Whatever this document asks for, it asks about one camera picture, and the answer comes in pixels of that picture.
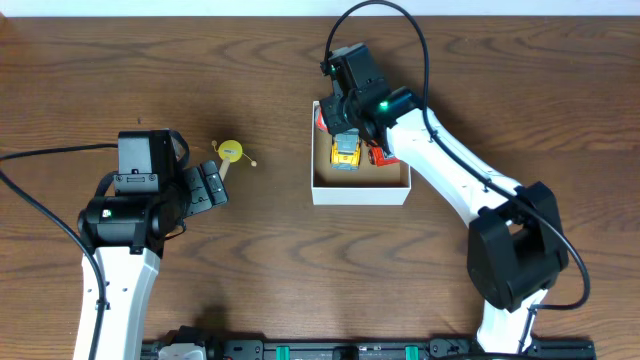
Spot orange toy ball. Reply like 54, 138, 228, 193
315, 111, 328, 133

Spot yellow grey toy dump truck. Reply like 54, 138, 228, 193
330, 128, 361, 171

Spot yellow wooden rattle drum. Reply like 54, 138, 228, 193
211, 140, 257, 180

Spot red toy fire truck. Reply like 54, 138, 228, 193
368, 145, 399, 167

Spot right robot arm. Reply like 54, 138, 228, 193
318, 88, 570, 355

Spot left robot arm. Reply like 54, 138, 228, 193
73, 160, 228, 360

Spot white cardboard box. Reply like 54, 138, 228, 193
310, 101, 412, 205

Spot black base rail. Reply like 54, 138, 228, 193
139, 326, 597, 360

